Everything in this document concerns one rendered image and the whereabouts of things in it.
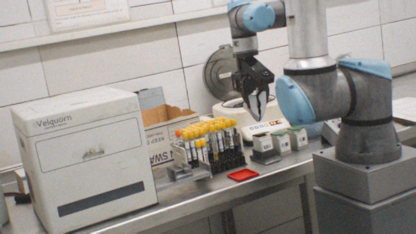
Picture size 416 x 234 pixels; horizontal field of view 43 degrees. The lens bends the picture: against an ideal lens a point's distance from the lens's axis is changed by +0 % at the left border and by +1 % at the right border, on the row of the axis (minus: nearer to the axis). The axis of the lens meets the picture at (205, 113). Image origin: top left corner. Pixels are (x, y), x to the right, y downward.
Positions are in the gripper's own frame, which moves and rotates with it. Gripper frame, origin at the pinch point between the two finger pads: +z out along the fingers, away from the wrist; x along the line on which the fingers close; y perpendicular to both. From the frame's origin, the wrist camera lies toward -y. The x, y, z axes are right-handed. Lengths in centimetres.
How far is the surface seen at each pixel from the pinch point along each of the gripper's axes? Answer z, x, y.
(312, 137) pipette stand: 12.2, -21.0, 3.3
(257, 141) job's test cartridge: 6.7, 2.1, -0.6
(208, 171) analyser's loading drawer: 9.1, 22.1, -5.5
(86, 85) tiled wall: -14, 36, 57
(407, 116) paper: 12, -54, -6
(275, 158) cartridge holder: 12.0, -0.6, -4.5
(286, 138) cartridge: 8.3, -7.5, -1.5
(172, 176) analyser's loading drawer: 8.2, 31.9, -3.3
